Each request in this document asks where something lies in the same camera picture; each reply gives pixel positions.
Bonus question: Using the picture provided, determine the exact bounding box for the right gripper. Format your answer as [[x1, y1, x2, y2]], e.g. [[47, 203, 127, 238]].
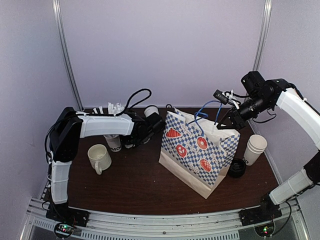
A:
[[217, 93, 272, 130]]

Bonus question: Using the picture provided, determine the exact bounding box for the blue checkered paper bag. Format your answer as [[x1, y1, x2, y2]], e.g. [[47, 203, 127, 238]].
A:
[[158, 108, 241, 199]]

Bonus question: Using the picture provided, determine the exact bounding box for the white paper coffee cup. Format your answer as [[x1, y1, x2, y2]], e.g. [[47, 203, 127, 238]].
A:
[[143, 105, 159, 118]]

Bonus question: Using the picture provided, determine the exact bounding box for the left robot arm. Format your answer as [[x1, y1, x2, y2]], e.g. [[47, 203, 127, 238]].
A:
[[45, 107, 165, 222]]

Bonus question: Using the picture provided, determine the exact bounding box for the stack of paper cups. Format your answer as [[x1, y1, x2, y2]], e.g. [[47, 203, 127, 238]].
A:
[[242, 134, 268, 166]]

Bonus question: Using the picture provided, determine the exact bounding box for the stack of black lids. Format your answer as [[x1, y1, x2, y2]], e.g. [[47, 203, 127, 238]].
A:
[[227, 158, 247, 178]]

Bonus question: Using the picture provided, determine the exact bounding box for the paper cup holding straws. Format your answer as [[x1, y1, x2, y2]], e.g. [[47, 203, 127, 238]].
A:
[[93, 102, 125, 152]]

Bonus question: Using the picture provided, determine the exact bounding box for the cream ceramic mug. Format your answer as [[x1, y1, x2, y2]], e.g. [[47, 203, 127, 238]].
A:
[[87, 144, 112, 175]]

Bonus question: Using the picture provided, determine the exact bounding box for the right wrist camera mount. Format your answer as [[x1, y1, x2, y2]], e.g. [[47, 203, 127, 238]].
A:
[[213, 89, 241, 109]]

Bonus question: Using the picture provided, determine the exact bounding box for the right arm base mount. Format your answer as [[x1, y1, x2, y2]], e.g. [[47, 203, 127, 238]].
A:
[[238, 206, 282, 227]]

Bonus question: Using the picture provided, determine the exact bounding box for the aluminium front rail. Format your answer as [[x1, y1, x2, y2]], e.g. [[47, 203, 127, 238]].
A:
[[18, 198, 311, 240]]

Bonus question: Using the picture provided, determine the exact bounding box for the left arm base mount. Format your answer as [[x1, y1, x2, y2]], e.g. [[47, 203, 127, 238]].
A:
[[45, 204, 90, 227]]

